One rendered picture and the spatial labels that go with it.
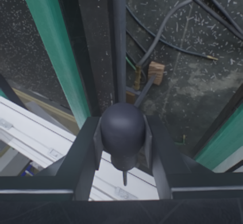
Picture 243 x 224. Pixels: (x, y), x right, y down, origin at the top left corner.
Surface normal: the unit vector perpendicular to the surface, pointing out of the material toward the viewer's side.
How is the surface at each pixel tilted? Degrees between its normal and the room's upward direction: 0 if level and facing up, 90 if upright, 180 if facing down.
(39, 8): 0
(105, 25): 0
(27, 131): 90
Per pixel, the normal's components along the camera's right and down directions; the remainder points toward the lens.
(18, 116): -0.03, -0.61
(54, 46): -0.47, 0.70
